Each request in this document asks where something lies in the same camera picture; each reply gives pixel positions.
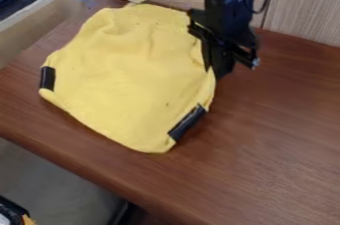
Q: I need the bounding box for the cardboard box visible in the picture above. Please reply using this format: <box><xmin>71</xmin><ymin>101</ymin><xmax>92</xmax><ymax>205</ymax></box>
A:
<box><xmin>0</xmin><ymin>0</ymin><xmax>88</xmax><ymax>70</ymax></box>

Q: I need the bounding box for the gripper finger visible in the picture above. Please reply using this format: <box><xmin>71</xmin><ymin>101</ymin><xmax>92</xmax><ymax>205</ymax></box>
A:
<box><xmin>194</xmin><ymin>32</ymin><xmax>213</xmax><ymax>72</ymax></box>
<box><xmin>210</xmin><ymin>43</ymin><xmax>237</xmax><ymax>82</ymax></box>

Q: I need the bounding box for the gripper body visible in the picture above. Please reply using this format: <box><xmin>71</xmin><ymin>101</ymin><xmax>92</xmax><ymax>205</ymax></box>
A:
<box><xmin>186</xmin><ymin>2</ymin><xmax>263</xmax><ymax>71</ymax></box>

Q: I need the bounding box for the yellow cloth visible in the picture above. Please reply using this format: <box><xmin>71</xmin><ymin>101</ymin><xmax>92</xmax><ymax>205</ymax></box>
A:
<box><xmin>37</xmin><ymin>2</ymin><xmax>219</xmax><ymax>154</ymax></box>

